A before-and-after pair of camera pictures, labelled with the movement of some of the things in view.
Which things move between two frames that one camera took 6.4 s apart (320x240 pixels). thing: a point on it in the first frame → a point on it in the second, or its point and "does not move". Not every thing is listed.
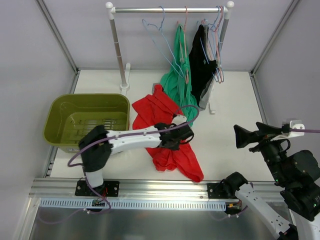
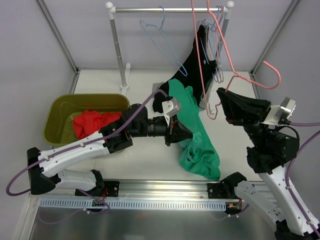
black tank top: [202, 68] does not move
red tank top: [158, 108] → [89, 121]
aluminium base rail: [62, 189] does not move
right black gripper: [261, 139] → [265, 110]
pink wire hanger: [186, 75] → [236, 73]
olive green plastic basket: [69, 116] does not move
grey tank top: [204, 103] → [195, 72]
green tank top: [175, 79] → [199, 154]
